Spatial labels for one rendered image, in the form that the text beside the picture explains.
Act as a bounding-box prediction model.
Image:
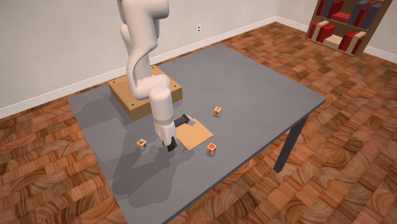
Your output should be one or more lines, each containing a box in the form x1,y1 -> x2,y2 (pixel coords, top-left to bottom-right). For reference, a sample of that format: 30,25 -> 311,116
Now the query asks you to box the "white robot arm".
117,0 -> 196,127

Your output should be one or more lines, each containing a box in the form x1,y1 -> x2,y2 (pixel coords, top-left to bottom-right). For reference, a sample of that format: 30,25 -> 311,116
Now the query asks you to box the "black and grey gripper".
154,120 -> 177,152

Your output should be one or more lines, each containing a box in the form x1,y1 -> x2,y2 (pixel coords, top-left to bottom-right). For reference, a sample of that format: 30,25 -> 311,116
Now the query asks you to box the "orange flat mat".
176,118 -> 213,151

